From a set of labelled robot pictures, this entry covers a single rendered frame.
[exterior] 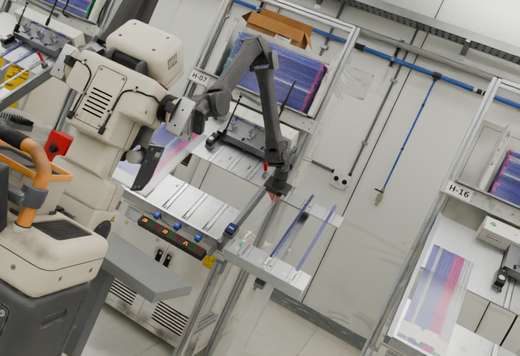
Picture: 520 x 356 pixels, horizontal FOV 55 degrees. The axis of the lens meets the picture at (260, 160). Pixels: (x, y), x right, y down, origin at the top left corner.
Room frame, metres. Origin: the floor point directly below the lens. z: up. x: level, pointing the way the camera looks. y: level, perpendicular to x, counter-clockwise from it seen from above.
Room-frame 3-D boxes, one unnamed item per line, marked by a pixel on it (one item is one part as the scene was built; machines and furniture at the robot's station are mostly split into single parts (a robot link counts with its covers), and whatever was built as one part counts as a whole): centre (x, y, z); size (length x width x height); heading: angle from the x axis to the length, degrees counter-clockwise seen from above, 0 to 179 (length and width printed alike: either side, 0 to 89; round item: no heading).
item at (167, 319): (2.81, 0.15, 0.31); 0.70 x 0.65 x 0.62; 73
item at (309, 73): (2.67, 0.13, 1.52); 0.51 x 0.13 x 0.27; 73
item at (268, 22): (2.99, 0.14, 1.82); 0.68 x 0.30 x 0.20; 73
